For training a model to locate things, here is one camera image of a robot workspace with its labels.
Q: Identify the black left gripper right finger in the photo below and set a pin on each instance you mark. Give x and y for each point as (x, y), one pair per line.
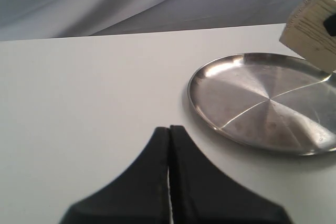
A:
(201, 193)

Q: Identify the grey backdrop cloth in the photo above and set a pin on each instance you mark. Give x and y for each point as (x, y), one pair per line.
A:
(37, 19)

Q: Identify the light wooden cube block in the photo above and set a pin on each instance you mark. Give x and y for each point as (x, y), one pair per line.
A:
(305, 34)

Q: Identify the round stainless steel plate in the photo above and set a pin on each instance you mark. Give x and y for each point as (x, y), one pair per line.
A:
(278, 103)

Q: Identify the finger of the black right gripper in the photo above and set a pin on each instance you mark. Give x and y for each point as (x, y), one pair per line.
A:
(330, 25)

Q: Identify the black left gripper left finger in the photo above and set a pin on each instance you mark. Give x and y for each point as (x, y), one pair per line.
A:
(139, 195)

